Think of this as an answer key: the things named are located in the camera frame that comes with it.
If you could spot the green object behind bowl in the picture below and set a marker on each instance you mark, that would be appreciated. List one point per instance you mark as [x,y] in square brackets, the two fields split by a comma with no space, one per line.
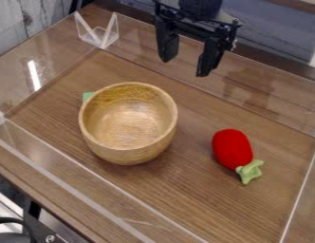
[87,95]

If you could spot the wooden bowl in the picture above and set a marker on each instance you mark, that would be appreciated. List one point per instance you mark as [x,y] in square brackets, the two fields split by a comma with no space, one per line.
[127,121]

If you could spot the red plush strawberry toy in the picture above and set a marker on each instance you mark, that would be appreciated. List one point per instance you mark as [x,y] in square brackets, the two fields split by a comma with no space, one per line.
[233,153]

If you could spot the clear acrylic corner bracket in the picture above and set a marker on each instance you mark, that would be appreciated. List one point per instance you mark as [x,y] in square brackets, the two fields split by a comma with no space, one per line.
[99,37]

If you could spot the grey sofa cushion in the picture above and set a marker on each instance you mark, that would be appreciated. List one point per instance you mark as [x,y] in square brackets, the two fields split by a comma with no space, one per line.
[273,27]

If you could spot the clear acrylic tray wall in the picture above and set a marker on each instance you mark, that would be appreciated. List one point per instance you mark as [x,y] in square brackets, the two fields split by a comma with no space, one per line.
[181,198]

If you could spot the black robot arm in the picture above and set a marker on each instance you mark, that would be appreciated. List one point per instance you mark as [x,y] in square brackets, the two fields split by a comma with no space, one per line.
[201,20]

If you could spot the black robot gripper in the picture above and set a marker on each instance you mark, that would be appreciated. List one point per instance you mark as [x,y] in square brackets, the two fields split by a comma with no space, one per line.
[198,19]

